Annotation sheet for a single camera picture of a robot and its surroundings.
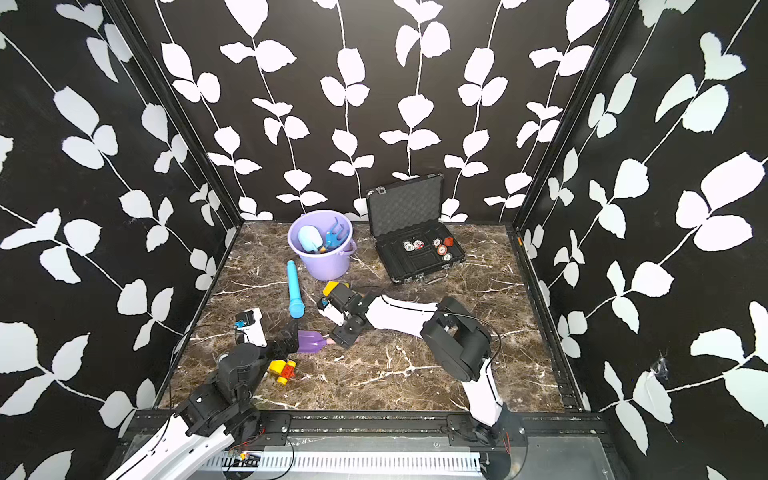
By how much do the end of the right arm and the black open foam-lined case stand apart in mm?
289

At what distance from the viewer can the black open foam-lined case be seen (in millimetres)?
1036

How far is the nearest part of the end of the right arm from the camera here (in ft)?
2.17
